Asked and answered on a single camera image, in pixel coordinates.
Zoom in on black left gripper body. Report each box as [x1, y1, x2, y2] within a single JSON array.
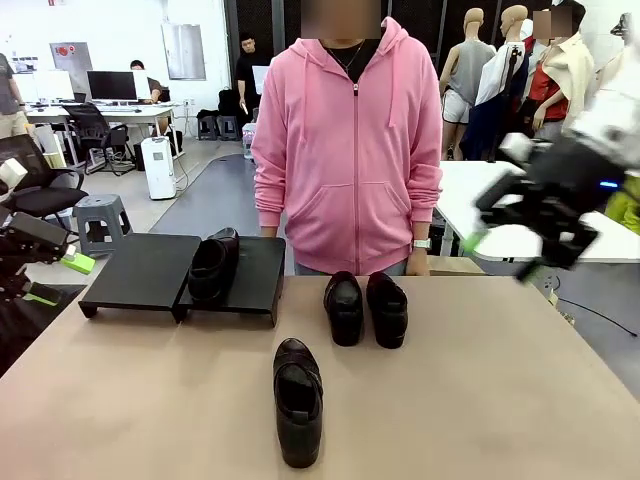
[[0, 202, 69, 301]]

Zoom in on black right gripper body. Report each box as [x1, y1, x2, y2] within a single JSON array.
[[474, 142, 626, 271]]

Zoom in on small black leather loafer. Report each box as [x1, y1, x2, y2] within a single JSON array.
[[323, 270, 365, 347], [365, 271, 409, 350]]

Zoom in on large black leather shoe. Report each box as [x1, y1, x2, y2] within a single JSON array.
[[272, 337, 324, 469], [187, 227, 241, 303]]

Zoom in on person's right forearm pink sleeve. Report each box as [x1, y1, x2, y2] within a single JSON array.
[[252, 164, 287, 230]]

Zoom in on person's left forearm pink sleeve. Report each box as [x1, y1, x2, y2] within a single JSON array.
[[407, 164, 445, 226]]

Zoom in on black shoe stand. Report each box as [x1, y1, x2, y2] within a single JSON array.
[[177, 233, 286, 328], [78, 232, 203, 325]]

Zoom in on person's left hand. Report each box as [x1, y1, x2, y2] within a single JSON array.
[[405, 248, 431, 276]]

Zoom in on brown cardboard box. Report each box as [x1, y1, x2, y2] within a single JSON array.
[[428, 257, 487, 276]]

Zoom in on black mesh office chair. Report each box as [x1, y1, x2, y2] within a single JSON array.
[[0, 134, 90, 236]]

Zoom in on white work table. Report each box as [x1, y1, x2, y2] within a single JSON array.
[[433, 159, 640, 264]]

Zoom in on grey plastic stool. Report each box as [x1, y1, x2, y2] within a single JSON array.
[[72, 193, 132, 257]]

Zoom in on mannequin plaid shirt yellow trousers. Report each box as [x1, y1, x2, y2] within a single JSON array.
[[607, 189, 640, 226]]

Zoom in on white air purifier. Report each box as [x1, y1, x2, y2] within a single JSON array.
[[140, 135, 177, 201]]

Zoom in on mannequin red top cream jacket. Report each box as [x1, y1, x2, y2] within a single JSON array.
[[522, 0, 596, 169]]

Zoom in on mannequin in white navy jacket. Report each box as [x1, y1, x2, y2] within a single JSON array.
[[459, 4, 532, 164]]

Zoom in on person in pink hoodie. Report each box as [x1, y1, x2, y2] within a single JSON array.
[[249, 0, 444, 277]]

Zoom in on person brown shirt khaki shorts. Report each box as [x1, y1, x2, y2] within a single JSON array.
[[0, 52, 29, 139]]

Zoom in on white monitor back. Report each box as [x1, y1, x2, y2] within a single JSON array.
[[33, 69, 76, 104]]

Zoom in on white office desk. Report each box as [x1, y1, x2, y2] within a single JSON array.
[[22, 101, 184, 169]]

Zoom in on mannequin in grey tank top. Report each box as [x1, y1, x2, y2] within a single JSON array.
[[438, 7, 499, 162]]

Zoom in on black computer monitor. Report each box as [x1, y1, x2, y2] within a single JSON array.
[[86, 69, 139, 104]]

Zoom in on seated person at desk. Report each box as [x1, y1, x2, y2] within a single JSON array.
[[128, 59, 165, 105]]

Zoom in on black backpack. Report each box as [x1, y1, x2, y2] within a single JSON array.
[[217, 87, 242, 119]]

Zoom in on standing person in black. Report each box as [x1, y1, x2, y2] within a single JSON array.
[[234, 32, 274, 131]]

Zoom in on black floor cable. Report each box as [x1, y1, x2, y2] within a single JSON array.
[[555, 297, 640, 337]]

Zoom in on grey wall panel red sign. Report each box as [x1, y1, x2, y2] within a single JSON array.
[[48, 41, 94, 71]]

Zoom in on silver wall panel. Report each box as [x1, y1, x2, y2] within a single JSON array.
[[160, 22, 207, 81]]

